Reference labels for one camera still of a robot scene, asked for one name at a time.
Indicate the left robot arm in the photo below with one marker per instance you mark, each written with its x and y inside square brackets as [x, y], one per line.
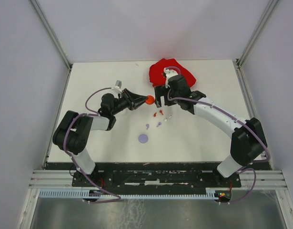
[73, 132]

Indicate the aluminium frame rail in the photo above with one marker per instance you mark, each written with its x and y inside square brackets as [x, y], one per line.
[265, 180]

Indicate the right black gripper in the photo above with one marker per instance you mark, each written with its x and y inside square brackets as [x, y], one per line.
[161, 91]

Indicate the orange earbud charging case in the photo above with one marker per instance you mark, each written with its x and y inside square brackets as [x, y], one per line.
[150, 100]

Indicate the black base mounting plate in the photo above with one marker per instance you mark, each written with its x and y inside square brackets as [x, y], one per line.
[156, 178]

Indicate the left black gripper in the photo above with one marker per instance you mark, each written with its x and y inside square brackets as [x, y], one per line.
[133, 97]

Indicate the left aluminium frame post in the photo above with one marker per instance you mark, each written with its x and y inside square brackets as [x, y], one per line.
[50, 32]

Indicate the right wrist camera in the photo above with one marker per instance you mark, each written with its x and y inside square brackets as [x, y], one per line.
[168, 73]

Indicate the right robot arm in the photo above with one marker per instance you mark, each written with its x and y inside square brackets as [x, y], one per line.
[247, 136]

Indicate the purple earbud charging case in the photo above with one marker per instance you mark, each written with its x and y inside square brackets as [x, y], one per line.
[143, 138]

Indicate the red cloth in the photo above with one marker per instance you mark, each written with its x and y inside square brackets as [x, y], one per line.
[156, 72]

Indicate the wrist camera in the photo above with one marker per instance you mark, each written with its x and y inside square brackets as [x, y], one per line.
[168, 73]
[117, 87]

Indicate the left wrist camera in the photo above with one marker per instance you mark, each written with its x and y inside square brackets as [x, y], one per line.
[117, 87]

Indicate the aluminium frame post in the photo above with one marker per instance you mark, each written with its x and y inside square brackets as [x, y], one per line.
[261, 24]
[50, 32]

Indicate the right aluminium frame post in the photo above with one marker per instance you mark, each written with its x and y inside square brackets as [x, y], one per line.
[261, 24]

